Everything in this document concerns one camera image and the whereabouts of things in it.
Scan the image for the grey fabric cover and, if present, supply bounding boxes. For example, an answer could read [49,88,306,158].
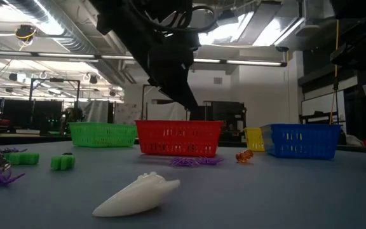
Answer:
[77,100,110,123]

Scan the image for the white plastic ghost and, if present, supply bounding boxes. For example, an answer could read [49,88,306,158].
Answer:
[92,171,181,218]

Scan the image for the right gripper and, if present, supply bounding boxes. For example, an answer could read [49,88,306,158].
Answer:
[330,43,366,71]

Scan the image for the large spiral air duct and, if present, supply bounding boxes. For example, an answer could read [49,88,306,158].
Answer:
[0,0,100,55]

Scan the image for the orange translucent pumpkin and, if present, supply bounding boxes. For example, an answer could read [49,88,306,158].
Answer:
[235,149,254,163]

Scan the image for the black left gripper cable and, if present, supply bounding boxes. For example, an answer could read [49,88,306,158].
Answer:
[128,0,219,33]

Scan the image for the blue plastic basket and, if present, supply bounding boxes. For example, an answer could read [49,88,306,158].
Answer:
[260,123,342,160]

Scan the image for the black metal gantry frame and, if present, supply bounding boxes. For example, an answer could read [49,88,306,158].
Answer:
[140,83,190,121]
[29,78,81,111]

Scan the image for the red plastic basket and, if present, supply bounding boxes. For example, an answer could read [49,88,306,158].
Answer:
[134,120,224,158]

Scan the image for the dark workbench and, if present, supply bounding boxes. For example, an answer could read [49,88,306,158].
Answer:
[0,128,73,147]

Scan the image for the green plastic basket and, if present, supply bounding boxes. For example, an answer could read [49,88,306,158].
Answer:
[68,122,138,148]

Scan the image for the long ceiling light bar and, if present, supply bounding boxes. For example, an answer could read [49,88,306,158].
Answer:
[0,50,288,67]

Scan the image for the round ceiling fixture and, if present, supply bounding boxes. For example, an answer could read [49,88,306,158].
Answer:
[14,24,38,44]

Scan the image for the black equipment cabinet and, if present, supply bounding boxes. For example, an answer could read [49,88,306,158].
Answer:
[189,101,248,148]

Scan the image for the white poster board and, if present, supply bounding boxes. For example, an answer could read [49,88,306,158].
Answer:
[114,102,141,125]

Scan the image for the white wall board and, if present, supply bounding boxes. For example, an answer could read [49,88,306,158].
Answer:
[301,90,346,119]

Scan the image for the green plastic skeleton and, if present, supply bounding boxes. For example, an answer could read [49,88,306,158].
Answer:
[4,152,40,166]
[50,153,76,171]

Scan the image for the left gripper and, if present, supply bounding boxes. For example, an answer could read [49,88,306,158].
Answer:
[147,44,200,112]

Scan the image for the yellow plastic basket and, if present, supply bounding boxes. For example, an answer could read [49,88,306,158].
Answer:
[243,127,266,153]

